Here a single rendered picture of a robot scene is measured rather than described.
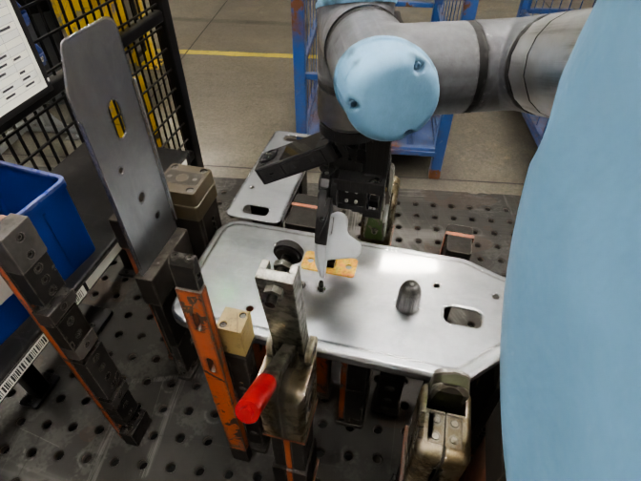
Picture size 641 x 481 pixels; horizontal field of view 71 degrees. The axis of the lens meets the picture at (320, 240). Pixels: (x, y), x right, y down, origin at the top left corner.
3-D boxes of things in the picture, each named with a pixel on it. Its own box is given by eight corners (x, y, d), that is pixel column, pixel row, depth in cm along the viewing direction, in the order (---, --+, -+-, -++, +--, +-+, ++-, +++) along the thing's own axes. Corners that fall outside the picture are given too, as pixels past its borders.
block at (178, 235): (216, 331, 97) (187, 228, 76) (191, 382, 88) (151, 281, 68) (203, 328, 97) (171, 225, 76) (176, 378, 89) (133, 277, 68)
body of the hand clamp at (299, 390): (319, 461, 78) (319, 348, 53) (308, 504, 73) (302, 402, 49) (286, 452, 79) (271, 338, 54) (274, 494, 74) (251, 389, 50)
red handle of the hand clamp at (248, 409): (312, 337, 53) (270, 409, 37) (309, 354, 53) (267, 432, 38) (278, 329, 53) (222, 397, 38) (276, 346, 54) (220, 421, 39)
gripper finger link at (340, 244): (354, 288, 57) (365, 217, 56) (308, 280, 58) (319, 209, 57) (357, 283, 60) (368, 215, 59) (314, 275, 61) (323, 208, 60)
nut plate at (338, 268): (358, 261, 71) (359, 255, 70) (353, 278, 68) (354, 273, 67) (306, 251, 72) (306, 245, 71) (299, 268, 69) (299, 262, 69)
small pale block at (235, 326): (273, 435, 81) (251, 310, 56) (266, 454, 79) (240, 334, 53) (254, 430, 82) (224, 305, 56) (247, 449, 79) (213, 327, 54)
